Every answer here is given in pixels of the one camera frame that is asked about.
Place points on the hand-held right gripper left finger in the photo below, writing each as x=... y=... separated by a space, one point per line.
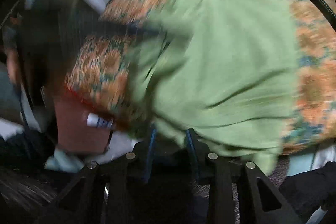
x=149 y=150

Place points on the sunflower print blanket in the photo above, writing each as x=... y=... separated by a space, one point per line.
x=105 y=69

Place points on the white tube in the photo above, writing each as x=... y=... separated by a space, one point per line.
x=98 y=120

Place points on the green garment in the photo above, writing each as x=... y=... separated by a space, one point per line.
x=210 y=69

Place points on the brown cardboard box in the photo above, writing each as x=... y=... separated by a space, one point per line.
x=76 y=129

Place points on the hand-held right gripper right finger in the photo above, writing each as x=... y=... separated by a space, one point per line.
x=193 y=150

